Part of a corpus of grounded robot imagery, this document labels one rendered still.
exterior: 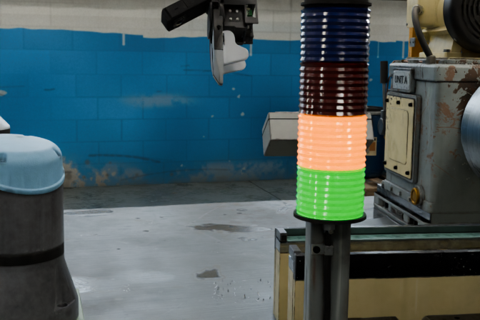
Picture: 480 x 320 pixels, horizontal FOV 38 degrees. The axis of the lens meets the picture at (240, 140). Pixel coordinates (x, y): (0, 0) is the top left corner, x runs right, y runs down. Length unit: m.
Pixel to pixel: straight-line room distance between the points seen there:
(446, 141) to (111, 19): 5.08
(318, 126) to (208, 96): 5.88
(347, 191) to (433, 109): 0.87
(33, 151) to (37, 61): 5.39
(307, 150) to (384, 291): 0.36
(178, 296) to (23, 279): 0.30
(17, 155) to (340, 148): 0.43
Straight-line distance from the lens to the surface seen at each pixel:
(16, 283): 0.90
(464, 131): 1.34
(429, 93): 1.47
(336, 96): 0.58
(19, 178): 0.87
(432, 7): 1.64
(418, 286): 0.93
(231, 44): 1.19
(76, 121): 6.30
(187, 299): 1.10
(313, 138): 0.59
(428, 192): 1.47
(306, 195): 0.60
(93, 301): 1.10
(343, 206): 0.60
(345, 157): 0.59
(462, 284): 0.95
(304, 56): 0.60
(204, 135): 6.48
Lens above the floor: 1.17
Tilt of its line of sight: 7 degrees down
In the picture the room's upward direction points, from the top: 1 degrees clockwise
